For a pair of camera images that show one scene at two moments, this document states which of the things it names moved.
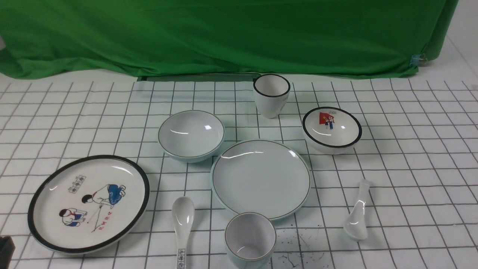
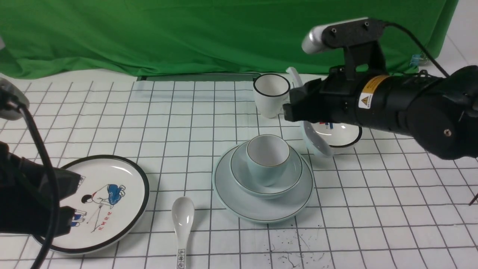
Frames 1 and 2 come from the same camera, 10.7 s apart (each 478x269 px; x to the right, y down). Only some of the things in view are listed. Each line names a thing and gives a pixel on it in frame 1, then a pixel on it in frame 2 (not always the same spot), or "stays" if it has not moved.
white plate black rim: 89,204 stays
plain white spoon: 356,227 -> 310,139
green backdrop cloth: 161,38 stays
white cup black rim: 271,91 stays
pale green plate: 260,175 stays
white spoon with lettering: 183,213 stays
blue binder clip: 416,59 stays
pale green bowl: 190,136 -> 241,175
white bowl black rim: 331,130 stays
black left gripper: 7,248 -> 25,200
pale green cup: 250,238 -> 268,155
